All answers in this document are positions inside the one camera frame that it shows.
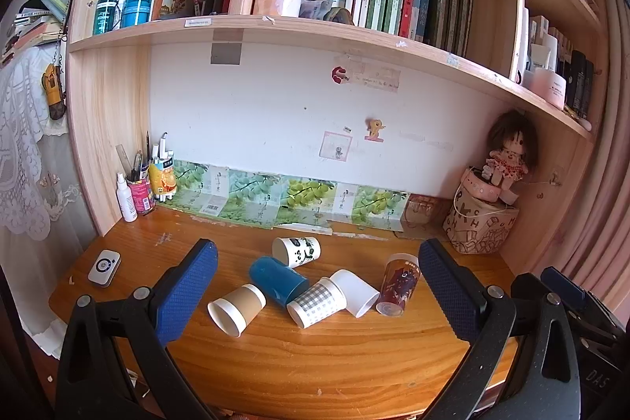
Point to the blue plastic cup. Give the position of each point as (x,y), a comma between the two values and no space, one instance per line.
(275,278)

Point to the white panda print cup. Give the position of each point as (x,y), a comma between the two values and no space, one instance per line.
(298,250)

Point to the pink round box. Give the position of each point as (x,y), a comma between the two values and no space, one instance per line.
(481,187)

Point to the white lace cloth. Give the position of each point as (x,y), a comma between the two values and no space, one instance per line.
(34,154)

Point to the stack of books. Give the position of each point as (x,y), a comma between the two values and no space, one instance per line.
(33,29)

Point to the grey checkered paper cup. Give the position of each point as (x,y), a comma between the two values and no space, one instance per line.
(317,302)

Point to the grey tape patch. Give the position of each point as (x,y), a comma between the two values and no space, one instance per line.
(226,48)

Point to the black pen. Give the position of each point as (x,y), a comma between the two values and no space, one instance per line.
(147,152)

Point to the white spray bottle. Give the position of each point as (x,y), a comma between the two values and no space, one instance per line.
(127,199)

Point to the white cosmetic tube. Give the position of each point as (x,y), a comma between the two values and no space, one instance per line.
(540,56)

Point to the pink curtain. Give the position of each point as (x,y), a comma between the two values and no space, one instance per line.
(608,139)

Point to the red pen holder can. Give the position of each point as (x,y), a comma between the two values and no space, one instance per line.
(141,196)

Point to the small grey packet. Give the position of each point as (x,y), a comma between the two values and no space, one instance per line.
(315,9)

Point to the teal bottle with white cap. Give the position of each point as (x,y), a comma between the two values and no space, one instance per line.
(105,14)

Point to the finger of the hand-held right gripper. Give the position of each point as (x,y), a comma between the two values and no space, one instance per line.
(566,286)
(527,286)

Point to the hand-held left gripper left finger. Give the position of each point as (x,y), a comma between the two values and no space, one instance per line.
(189,292)

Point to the orange yellow bottle pack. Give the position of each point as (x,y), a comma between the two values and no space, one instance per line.
(163,178)

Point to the plain white cup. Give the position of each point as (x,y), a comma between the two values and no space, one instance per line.
(355,289)

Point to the red wall sticker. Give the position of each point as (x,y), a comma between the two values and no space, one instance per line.
(338,74)

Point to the clear tape strips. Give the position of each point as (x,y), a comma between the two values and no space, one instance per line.
(373,73)

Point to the green grape printed paper strip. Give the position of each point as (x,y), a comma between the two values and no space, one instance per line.
(290,199)

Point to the brown haired rag doll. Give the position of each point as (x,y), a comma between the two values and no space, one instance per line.
(511,149)

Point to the white remote with round button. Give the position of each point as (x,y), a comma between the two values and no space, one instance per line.
(104,268)

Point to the clear wall hook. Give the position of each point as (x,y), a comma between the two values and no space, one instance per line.
(556,178)

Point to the row of black cosmetic bottles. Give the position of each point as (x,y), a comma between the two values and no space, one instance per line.
(577,78)

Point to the brown stone figure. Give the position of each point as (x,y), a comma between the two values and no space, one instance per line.
(340,15)

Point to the brown paper cup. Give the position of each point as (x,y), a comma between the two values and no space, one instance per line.
(238,308)

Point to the orange bear wall sticker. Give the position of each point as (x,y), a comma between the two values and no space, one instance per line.
(375,128)

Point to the clear plastic ruler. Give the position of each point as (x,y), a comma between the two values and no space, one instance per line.
(124,160)

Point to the brown letter print bag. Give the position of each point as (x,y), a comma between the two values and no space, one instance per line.
(480,227)

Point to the blue jar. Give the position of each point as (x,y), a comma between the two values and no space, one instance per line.
(137,9)

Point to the dark red patterned cup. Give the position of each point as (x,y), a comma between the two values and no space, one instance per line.
(399,283)

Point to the white cosmetic jar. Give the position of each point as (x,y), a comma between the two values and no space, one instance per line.
(544,88)

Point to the wooden bookshelf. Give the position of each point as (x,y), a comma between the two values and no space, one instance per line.
(305,38)

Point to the clear brown plastic wrapper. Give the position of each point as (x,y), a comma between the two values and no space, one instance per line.
(421,209)

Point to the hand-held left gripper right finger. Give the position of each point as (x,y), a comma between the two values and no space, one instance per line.
(450,292)

